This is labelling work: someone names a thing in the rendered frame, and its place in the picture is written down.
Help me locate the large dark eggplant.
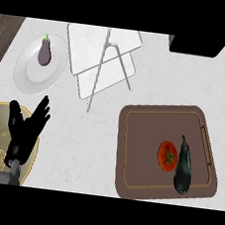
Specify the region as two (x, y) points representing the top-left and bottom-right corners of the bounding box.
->
(171, 134), (197, 197)

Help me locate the white round plate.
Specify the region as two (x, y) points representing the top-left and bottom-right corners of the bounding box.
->
(11, 29), (72, 99)

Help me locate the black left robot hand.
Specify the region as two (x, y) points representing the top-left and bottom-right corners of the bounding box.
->
(1, 90), (54, 172)

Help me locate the black appliance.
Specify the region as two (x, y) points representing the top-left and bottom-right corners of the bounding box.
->
(167, 35), (225, 60)

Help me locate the white tiered shelf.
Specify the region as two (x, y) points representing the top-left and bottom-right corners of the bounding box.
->
(56, 22), (145, 119)

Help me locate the brown tray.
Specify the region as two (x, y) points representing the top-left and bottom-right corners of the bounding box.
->
(108, 95), (225, 211)

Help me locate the red tomato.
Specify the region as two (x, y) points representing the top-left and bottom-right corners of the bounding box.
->
(156, 140), (180, 173)

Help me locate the small purple eggplant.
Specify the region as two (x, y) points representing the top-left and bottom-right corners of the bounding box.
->
(36, 33), (55, 68)

